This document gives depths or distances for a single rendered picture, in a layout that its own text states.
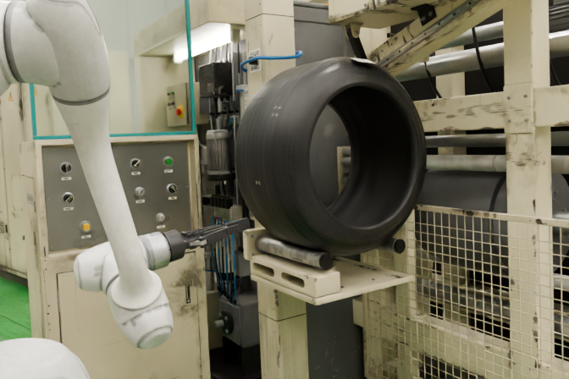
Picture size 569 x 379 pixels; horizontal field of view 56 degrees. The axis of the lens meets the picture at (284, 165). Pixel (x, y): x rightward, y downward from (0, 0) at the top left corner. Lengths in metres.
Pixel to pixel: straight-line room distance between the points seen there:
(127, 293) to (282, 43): 1.04
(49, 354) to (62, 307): 1.27
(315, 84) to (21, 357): 1.03
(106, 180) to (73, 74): 0.23
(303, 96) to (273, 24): 0.49
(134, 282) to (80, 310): 0.80
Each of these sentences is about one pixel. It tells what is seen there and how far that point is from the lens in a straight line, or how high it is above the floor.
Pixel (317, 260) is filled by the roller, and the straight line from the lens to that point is 1.48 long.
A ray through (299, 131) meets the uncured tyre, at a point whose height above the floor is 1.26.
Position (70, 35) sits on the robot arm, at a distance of 0.91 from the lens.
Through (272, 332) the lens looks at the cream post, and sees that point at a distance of 1.92.
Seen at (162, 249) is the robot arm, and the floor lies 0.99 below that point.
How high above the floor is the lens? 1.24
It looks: 3 degrees down
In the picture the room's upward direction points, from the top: 2 degrees counter-clockwise
